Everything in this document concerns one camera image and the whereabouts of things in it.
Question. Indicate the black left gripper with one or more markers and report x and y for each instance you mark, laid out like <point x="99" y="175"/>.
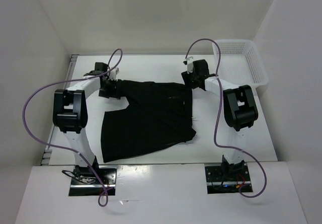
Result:
<point x="114" y="92"/>

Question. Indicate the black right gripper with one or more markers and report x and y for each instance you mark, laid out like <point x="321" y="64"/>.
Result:
<point x="185" y="77"/>

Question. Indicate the black shorts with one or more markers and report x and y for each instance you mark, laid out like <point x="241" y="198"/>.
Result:
<point x="159" y="116"/>

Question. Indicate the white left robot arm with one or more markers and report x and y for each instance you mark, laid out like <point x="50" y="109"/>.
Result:
<point x="70" y="115"/>

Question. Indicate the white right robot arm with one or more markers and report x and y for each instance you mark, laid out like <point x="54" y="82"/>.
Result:
<point x="236" y="103"/>

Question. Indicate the white plastic basket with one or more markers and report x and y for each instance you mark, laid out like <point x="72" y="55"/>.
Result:
<point x="240" y="62"/>

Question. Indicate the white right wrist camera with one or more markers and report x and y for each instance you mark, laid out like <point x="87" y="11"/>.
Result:
<point x="189" y="63"/>

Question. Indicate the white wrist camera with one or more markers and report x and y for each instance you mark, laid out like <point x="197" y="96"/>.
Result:
<point x="112" y="75"/>
<point x="189" y="63"/>

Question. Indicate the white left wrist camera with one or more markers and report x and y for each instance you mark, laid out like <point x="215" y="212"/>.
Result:
<point x="112" y="75"/>

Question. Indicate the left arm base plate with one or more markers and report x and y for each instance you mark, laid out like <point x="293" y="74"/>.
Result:
<point x="85" y="183"/>

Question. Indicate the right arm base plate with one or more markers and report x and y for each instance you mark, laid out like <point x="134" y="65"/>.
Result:
<point x="218" y="182"/>

